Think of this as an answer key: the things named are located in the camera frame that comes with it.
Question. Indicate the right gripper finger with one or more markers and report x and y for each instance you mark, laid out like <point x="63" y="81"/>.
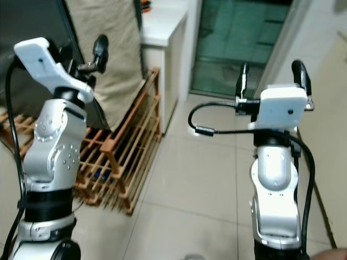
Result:
<point x="301" y="73"/>
<point x="242" y="81"/>

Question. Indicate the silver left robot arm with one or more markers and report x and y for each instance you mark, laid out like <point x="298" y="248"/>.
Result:
<point x="51" y="141"/>

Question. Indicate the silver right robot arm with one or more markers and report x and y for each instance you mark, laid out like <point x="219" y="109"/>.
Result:
<point x="274" y="173"/>

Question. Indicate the dark grey mini fridge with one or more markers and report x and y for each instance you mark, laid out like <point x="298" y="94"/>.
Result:
<point x="32" y="21"/>

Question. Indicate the large beige cloth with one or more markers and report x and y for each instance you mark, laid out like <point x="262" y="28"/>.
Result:
<point x="122" y="54"/>

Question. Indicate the green tinted glass door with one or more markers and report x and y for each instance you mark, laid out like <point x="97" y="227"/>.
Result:
<point x="238" y="43"/>

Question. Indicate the orange plate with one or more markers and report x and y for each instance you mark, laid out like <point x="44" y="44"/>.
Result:
<point x="144" y="5"/>

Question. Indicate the white kitchen counter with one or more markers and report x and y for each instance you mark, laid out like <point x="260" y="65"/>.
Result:
<point x="160" y="27"/>

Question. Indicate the wooden slatted rack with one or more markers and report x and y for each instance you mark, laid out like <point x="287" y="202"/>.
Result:
<point x="114" y="149"/>

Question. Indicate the small blue item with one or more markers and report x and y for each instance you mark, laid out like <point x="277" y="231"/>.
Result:
<point x="103" y="176"/>

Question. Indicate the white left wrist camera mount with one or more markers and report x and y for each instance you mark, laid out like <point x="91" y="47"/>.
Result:
<point x="43" y="62"/>

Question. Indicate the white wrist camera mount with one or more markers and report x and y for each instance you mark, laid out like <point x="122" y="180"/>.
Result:
<point x="43" y="62"/>
<point x="282" y="108"/>

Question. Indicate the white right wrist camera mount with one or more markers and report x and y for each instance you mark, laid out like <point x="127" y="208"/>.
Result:
<point x="282" y="108"/>

